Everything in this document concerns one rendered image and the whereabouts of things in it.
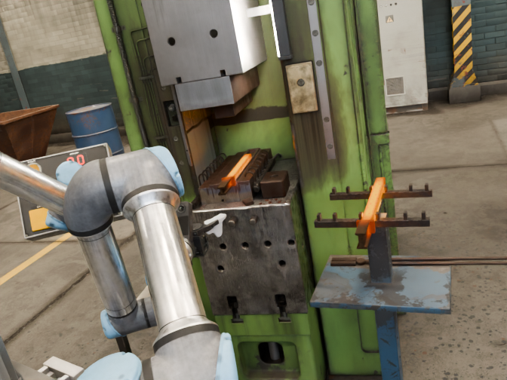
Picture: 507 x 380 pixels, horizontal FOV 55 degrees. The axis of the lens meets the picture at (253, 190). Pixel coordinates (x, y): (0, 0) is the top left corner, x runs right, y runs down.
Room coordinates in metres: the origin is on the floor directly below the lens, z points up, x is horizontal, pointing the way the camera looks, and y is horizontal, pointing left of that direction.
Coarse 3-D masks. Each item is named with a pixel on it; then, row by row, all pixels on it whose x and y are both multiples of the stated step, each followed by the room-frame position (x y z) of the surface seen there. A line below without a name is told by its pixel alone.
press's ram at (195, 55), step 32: (160, 0) 1.70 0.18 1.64; (192, 0) 1.67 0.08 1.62; (224, 0) 1.64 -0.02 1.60; (256, 0) 2.01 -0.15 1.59; (160, 32) 1.71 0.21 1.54; (192, 32) 1.68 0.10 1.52; (224, 32) 1.65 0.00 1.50; (256, 32) 1.92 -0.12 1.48; (160, 64) 1.72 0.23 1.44; (192, 64) 1.69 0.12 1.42; (224, 64) 1.66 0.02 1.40; (256, 64) 1.83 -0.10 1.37
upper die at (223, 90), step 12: (252, 72) 1.96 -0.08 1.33; (180, 84) 1.70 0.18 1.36; (192, 84) 1.69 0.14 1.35; (204, 84) 1.68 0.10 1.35; (216, 84) 1.67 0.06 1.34; (228, 84) 1.66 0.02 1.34; (240, 84) 1.76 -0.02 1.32; (252, 84) 1.93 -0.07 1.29; (180, 96) 1.70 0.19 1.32; (192, 96) 1.69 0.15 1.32; (204, 96) 1.68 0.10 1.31; (216, 96) 1.67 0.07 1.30; (228, 96) 1.66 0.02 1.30; (240, 96) 1.74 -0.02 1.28; (180, 108) 1.71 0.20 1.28; (192, 108) 1.70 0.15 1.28
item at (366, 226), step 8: (376, 184) 1.44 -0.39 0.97; (384, 184) 1.46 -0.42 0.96; (376, 192) 1.37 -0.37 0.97; (368, 200) 1.32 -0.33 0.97; (376, 200) 1.31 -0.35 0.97; (368, 208) 1.26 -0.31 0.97; (376, 208) 1.27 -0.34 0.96; (368, 216) 1.20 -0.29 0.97; (360, 224) 1.14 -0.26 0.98; (368, 224) 1.14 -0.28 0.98; (360, 232) 1.10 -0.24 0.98; (368, 232) 1.16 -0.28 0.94; (360, 240) 1.09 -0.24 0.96; (368, 240) 1.12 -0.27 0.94; (360, 248) 1.09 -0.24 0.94
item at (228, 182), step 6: (246, 156) 1.93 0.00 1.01; (240, 162) 1.86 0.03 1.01; (246, 162) 1.87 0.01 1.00; (234, 168) 1.79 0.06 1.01; (240, 168) 1.78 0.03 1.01; (234, 174) 1.71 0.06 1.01; (222, 180) 1.67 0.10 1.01; (228, 180) 1.63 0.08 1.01; (234, 180) 1.66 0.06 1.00; (222, 186) 1.58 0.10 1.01; (228, 186) 1.63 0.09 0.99; (222, 192) 1.57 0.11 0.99
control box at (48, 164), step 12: (48, 156) 1.73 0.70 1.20; (60, 156) 1.74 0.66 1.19; (72, 156) 1.73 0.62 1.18; (84, 156) 1.74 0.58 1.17; (96, 156) 1.74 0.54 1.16; (108, 156) 1.74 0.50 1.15; (48, 168) 1.71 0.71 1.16; (24, 204) 1.64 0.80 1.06; (36, 204) 1.64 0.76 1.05; (24, 216) 1.62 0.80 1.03; (120, 216) 1.64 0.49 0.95; (24, 228) 1.60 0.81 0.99; (48, 228) 1.60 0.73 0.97; (36, 240) 1.64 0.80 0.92
